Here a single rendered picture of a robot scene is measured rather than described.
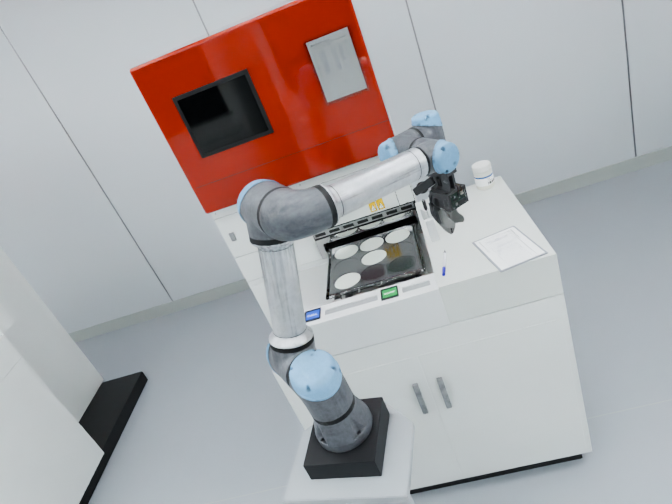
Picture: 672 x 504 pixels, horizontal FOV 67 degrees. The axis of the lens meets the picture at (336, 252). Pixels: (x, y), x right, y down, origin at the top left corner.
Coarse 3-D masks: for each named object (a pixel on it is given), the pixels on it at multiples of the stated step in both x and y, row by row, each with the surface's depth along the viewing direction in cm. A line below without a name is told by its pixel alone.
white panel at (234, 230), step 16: (368, 160) 200; (320, 176) 204; (336, 176) 203; (400, 192) 206; (224, 208) 211; (368, 208) 210; (384, 208) 210; (224, 224) 215; (240, 224) 215; (240, 240) 219; (304, 240) 218; (240, 256) 223; (256, 256) 222; (304, 256) 222; (320, 256) 222; (256, 272) 226
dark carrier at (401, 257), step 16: (384, 240) 204; (352, 256) 203; (400, 256) 190; (416, 256) 186; (336, 272) 197; (352, 272) 192; (368, 272) 188; (384, 272) 184; (400, 272) 181; (336, 288) 187
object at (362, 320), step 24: (384, 288) 165; (408, 288) 161; (432, 288) 155; (336, 312) 163; (360, 312) 159; (384, 312) 159; (408, 312) 159; (432, 312) 158; (336, 336) 164; (360, 336) 164; (384, 336) 163
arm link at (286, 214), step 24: (432, 144) 119; (384, 168) 113; (408, 168) 115; (432, 168) 119; (288, 192) 107; (312, 192) 106; (336, 192) 108; (360, 192) 110; (384, 192) 114; (264, 216) 107; (288, 216) 105; (312, 216) 105; (336, 216) 107; (288, 240) 109
